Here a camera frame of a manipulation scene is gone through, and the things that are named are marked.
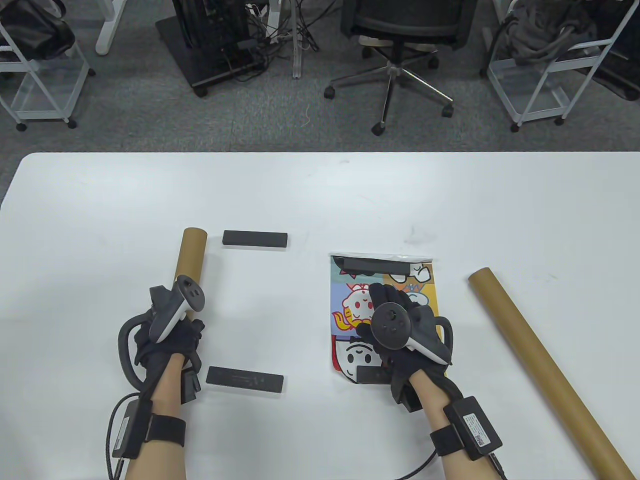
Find person's left hand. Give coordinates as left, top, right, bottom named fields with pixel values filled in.
left=134, top=319, right=206, bottom=401

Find person's right hand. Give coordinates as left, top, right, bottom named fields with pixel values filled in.
left=354, top=282, right=463, bottom=408

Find grey handheld controller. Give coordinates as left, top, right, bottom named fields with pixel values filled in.
left=118, top=275, right=207, bottom=388
left=370, top=302, right=453, bottom=366

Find colourful cartoon poster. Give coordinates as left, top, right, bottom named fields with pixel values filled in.
left=329, top=252, right=446, bottom=386

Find black rectangular bar weight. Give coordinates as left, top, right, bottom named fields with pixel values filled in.
left=332, top=256, right=408, bottom=276
left=222, top=230, right=290, bottom=249
left=206, top=366, right=285, bottom=394
left=356, top=366, right=391, bottom=385

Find brown cardboard mailing tube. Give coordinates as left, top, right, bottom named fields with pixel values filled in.
left=468, top=267, right=636, bottom=480
left=172, top=227, right=208, bottom=322

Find person's left forearm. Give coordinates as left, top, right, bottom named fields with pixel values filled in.
left=125, top=352, right=188, bottom=480

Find person's right forearm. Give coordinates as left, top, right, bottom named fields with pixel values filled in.
left=409, top=372, right=506, bottom=480

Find black wrist sensor box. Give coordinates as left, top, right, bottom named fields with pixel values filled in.
left=111, top=400, right=153, bottom=460
left=443, top=396, right=502, bottom=461

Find black office chair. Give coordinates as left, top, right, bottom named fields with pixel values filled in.
left=324, top=0, right=480, bottom=137

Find black rolling equipment cart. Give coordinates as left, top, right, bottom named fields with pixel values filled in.
left=155, top=0, right=268, bottom=98

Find grey bag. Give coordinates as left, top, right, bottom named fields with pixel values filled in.
left=502, top=0, right=598, bottom=65

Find white desk leg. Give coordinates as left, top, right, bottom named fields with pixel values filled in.
left=95, top=0, right=128, bottom=56

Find black equipment base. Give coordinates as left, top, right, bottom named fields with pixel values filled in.
left=575, top=0, right=640, bottom=102

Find black bag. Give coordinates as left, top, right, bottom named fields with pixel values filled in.
left=0, top=0, right=76, bottom=62

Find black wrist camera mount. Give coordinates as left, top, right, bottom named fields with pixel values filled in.
left=180, top=367, right=202, bottom=406
left=400, top=385, right=422, bottom=413

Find black wrist strap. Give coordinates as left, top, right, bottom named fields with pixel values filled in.
left=430, top=425, right=468, bottom=457
left=145, top=415, right=187, bottom=446

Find white wire cart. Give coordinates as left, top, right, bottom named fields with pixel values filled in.
left=0, top=19, right=97, bottom=132
left=486, top=0, right=640, bottom=133

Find clear acrylic post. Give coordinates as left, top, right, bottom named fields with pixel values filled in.
left=291, top=0, right=305, bottom=80

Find tangled black cables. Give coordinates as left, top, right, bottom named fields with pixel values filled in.
left=244, top=0, right=346, bottom=55

